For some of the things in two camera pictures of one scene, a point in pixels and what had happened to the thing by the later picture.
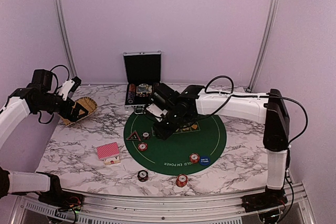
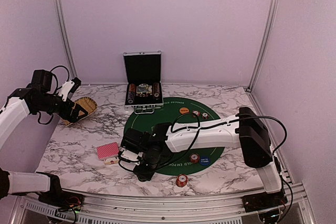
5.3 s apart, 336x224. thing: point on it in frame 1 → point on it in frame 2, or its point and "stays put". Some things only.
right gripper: x=164 y=134 → x=145 y=176
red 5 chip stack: x=181 y=180 stays put
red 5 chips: x=194 y=158 stays put
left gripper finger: x=75 y=112 stays put
